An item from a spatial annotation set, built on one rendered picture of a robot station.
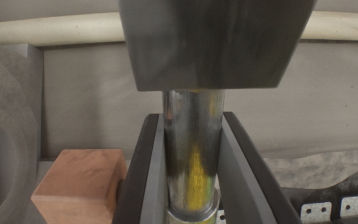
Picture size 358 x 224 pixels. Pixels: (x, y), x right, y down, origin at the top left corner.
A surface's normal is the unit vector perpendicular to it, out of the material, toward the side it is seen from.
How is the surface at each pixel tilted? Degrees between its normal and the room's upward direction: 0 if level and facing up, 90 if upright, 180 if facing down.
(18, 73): 90
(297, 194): 0
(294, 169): 45
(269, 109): 0
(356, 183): 0
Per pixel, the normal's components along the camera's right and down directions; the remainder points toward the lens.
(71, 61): 0.00, 0.09
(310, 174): -0.03, 0.40
